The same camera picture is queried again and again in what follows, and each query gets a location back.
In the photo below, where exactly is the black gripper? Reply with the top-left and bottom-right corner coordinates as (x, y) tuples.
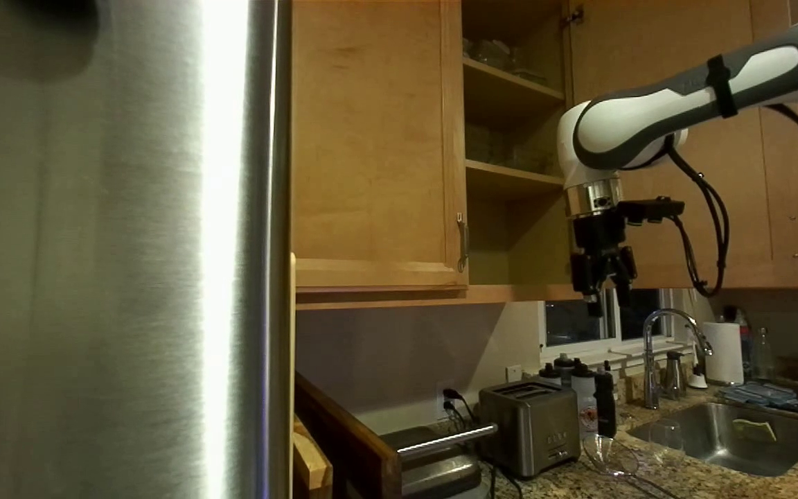
(571, 212), (640, 320)

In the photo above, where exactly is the wooden cabinet door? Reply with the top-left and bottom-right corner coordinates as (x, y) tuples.
(564, 0), (798, 291)
(291, 0), (467, 296)

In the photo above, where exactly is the wooden overhead cabinet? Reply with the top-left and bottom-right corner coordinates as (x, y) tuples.
(291, 0), (598, 313)

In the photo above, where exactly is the stainless steel fridge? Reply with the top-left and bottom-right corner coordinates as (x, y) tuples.
(0, 0), (293, 499)

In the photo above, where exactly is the kitchen window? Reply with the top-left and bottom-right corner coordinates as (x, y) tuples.
(539, 285), (697, 370)

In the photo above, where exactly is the chrome kitchen faucet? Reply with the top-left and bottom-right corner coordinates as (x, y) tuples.
(640, 305), (717, 413)

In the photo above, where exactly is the dark bottle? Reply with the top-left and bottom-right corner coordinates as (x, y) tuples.
(593, 360), (620, 441)

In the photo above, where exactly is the small soap dispenser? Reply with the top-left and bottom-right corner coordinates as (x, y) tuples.
(686, 353), (711, 395)

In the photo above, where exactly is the white paper towel roll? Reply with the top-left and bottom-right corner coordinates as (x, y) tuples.
(701, 316), (747, 389)

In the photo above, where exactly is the stainless steel toaster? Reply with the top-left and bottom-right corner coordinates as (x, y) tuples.
(474, 381), (585, 483)

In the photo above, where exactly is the clear glass bottle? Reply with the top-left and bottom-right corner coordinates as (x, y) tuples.
(747, 323), (782, 382)

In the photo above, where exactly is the stainless steel sink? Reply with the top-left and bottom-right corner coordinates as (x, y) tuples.
(627, 396), (798, 481)

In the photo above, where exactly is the grey blue dish cloth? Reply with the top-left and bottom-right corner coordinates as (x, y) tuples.
(717, 381), (798, 410)

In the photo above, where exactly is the yellow green sponge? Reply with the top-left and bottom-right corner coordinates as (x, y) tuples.
(732, 417), (782, 446)

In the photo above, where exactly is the glass dishes row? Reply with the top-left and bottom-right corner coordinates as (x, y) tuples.
(466, 36), (548, 84)

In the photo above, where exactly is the steel toaster oven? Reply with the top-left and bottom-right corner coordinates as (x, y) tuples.
(380, 420), (505, 499)

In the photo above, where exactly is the dark wooden cutting board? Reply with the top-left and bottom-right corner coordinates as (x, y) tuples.
(291, 370), (405, 499)

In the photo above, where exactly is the light wooden cutting board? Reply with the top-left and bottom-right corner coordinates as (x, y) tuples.
(291, 413), (336, 499)

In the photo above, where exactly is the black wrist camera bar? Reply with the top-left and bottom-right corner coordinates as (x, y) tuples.
(611, 195), (686, 227)

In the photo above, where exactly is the metal cabinet door handle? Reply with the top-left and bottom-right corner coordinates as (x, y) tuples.
(453, 216), (467, 276)

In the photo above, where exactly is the black appliance power cable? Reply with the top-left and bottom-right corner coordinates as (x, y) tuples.
(440, 386), (484, 438)

